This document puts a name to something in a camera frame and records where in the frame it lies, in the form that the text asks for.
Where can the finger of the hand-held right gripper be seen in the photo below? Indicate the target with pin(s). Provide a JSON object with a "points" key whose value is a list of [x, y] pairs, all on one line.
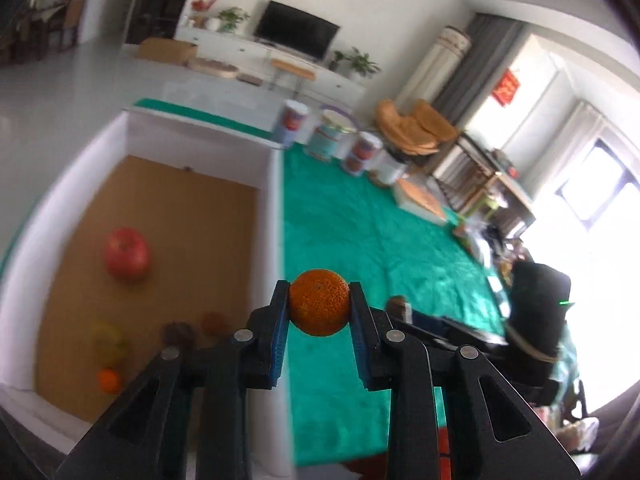
{"points": [[460, 332]]}

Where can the red wall hanging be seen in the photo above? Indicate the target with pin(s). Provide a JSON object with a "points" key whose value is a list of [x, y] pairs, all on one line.
{"points": [[506, 89]]}

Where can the small potted plant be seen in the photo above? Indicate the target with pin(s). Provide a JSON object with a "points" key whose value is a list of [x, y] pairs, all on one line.
{"points": [[337, 60]]}

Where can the white jar black lid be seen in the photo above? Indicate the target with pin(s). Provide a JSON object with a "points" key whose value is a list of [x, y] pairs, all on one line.
{"points": [[390, 167]]}

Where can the red apple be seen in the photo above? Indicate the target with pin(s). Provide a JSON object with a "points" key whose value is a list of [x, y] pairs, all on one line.
{"points": [[127, 253]]}

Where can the potted plant white vase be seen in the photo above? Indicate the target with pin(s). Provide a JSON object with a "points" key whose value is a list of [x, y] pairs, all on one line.
{"points": [[232, 19]]}

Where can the large potted plant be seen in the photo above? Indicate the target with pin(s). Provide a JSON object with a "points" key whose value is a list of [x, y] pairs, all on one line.
{"points": [[362, 62]]}

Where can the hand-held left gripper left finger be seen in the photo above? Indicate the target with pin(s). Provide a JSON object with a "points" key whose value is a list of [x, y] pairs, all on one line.
{"points": [[277, 345]]}

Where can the dark framed window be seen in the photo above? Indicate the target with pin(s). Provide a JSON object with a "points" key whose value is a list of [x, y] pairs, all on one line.
{"points": [[600, 185]]}

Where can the red flower bouquet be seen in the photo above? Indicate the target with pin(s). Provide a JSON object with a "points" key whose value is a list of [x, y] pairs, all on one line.
{"points": [[202, 5]]}

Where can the wooden dining chairs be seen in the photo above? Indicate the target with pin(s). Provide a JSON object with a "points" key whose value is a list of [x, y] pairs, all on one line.
{"points": [[45, 25]]}

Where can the pile of small toys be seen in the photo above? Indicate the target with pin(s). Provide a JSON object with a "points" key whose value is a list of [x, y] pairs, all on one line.
{"points": [[505, 260]]}

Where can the white cardboard box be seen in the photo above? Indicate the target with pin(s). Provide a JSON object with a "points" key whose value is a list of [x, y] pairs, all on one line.
{"points": [[150, 210]]}

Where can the glass jar gold lid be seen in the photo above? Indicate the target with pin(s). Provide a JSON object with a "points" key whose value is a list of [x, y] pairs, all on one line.
{"points": [[330, 135]]}

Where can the wooden slatted bench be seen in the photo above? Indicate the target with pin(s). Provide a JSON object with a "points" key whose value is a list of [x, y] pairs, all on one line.
{"points": [[475, 175]]}

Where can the tangerine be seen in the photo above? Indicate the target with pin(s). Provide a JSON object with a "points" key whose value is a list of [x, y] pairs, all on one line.
{"points": [[109, 380], [319, 302]]}

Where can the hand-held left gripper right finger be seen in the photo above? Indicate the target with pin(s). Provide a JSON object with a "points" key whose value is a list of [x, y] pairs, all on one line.
{"points": [[361, 355]]}

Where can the orange lounge chair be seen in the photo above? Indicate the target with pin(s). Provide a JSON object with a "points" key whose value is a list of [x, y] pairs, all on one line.
{"points": [[415, 127]]}

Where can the grey curtain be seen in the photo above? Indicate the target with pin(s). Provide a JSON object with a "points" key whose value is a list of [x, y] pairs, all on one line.
{"points": [[480, 60]]}

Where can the small brown kiwi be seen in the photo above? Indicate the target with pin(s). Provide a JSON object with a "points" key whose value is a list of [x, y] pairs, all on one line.
{"points": [[214, 322]]}

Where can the black television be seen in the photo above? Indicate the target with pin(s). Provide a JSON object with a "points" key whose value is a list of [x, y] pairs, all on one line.
{"points": [[295, 30]]}

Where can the printed tin can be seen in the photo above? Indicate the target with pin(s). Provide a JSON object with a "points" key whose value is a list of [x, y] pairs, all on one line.
{"points": [[292, 122], [362, 152]]}

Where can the flat white box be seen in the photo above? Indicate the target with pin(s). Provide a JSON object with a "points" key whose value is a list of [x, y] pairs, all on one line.
{"points": [[420, 200]]}

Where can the round wooden tray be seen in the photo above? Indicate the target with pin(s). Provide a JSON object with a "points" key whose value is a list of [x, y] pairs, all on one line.
{"points": [[212, 67]]}

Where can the dark bookshelf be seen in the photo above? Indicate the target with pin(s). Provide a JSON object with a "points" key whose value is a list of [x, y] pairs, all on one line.
{"points": [[160, 0]]}

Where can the wooden top stool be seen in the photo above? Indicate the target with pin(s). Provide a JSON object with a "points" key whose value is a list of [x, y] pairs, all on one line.
{"points": [[294, 69]]}

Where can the green-red mango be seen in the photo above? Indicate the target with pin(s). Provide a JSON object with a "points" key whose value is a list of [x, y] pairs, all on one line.
{"points": [[112, 354]]}

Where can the orange plush cushion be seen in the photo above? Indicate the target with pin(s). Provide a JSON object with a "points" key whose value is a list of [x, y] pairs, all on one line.
{"points": [[444, 455]]}

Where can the standing air conditioner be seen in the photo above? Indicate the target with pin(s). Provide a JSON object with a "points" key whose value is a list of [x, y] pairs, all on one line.
{"points": [[435, 67]]}

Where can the brown cardboard box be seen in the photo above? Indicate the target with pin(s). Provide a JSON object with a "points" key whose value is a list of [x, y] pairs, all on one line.
{"points": [[167, 50]]}

